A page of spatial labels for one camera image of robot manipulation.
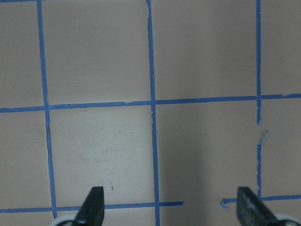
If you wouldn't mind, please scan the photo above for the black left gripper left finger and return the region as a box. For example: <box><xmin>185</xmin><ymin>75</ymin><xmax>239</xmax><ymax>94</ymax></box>
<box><xmin>74</xmin><ymin>186</ymin><xmax>104</xmax><ymax>226</ymax></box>

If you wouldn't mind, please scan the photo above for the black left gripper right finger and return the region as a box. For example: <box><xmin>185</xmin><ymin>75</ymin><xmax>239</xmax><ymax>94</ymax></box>
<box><xmin>236</xmin><ymin>186</ymin><xmax>277</xmax><ymax>226</ymax></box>

